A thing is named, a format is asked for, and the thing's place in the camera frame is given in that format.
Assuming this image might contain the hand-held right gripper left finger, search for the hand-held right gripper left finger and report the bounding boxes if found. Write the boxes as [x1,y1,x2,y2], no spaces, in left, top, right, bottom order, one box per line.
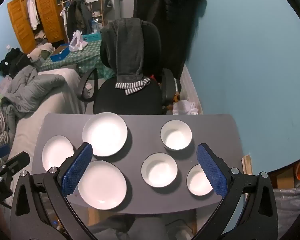
[10,142,99,240]

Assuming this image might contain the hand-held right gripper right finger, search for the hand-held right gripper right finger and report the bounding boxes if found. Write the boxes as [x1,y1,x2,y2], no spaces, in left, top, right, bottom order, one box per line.
[196,143,279,240]

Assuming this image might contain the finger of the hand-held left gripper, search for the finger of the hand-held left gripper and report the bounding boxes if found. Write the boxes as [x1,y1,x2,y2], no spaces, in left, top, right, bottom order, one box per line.
[0,144,11,162]
[0,152,31,174]

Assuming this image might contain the white bowl dark rim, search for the white bowl dark rim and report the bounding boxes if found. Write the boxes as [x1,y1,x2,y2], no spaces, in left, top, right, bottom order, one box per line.
[186,164,214,196]
[141,153,178,188]
[160,120,192,151]

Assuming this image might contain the small white plate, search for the small white plate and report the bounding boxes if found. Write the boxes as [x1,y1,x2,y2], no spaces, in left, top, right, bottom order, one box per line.
[42,135,75,172]

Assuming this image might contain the large white plate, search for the large white plate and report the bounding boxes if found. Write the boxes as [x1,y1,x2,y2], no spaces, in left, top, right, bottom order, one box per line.
[82,112,128,157]
[77,160,127,210]

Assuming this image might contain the striped cloth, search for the striped cloth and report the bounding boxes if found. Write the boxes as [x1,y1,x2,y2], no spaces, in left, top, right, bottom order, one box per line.
[0,105,16,158]

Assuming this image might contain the wooden board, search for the wooden board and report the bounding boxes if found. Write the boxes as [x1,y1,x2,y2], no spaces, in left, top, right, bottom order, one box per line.
[241,155,253,176]

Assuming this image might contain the white knotted bag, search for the white knotted bag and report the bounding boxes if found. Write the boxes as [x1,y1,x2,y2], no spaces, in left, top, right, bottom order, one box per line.
[172,100,199,116]

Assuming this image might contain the bed with grey sheet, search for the bed with grey sheet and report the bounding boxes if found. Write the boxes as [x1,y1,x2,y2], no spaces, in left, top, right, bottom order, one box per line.
[7,67,87,175]

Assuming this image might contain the grey duvet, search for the grey duvet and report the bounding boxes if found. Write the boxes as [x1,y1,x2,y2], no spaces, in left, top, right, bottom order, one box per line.
[2,65,67,118]

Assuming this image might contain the grey plastic sheet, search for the grey plastic sheet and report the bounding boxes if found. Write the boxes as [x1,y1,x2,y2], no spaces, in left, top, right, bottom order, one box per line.
[272,180,300,240]

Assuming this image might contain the black office chair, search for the black office chair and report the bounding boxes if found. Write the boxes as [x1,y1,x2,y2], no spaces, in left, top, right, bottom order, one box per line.
[78,20,182,115]

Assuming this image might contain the black clothes pile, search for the black clothes pile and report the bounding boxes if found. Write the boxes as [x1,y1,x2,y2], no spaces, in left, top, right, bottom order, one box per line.
[0,47,33,78]

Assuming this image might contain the beige clothes pile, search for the beige clothes pile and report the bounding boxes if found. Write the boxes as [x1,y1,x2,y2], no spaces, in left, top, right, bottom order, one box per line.
[27,42,54,63]

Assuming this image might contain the blue cardboard box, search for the blue cardboard box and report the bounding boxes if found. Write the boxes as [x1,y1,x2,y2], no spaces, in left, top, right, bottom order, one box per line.
[50,44,71,62]

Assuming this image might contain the green checkered tablecloth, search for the green checkered tablecloth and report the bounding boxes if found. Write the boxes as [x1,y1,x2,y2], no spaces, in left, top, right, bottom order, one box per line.
[40,40,115,79]

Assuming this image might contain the white plastic bag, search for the white plastic bag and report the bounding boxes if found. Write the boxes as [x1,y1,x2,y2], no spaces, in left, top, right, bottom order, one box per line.
[69,30,88,52]

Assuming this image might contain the dark grey sweater striped hem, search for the dark grey sweater striped hem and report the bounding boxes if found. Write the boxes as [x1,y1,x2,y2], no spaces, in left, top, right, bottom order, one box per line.
[100,18,151,96]

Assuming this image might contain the blue plastic crate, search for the blue plastic crate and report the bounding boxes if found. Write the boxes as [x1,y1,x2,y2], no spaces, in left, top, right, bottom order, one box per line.
[82,33,102,42]

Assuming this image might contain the white hanging shirt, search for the white hanging shirt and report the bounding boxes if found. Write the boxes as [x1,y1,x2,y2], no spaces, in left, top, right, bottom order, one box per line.
[27,0,41,30]

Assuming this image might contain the orange wooden wardrobe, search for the orange wooden wardrobe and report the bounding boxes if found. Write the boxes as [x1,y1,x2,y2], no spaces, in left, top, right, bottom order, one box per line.
[7,0,69,54]

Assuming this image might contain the dark jackets on rack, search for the dark jackets on rack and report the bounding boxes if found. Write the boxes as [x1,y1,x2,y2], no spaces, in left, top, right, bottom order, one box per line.
[62,0,93,42]

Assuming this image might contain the black hanging coats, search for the black hanging coats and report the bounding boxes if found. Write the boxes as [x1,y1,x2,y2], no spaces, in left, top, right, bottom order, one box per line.
[133,0,204,88]

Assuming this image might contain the wooden shelf unit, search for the wooden shelf unit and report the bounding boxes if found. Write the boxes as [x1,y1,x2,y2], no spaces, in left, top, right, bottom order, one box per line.
[84,0,106,34]

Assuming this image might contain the grey door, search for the grey door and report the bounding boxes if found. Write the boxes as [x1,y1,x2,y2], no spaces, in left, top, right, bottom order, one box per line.
[112,0,137,22]

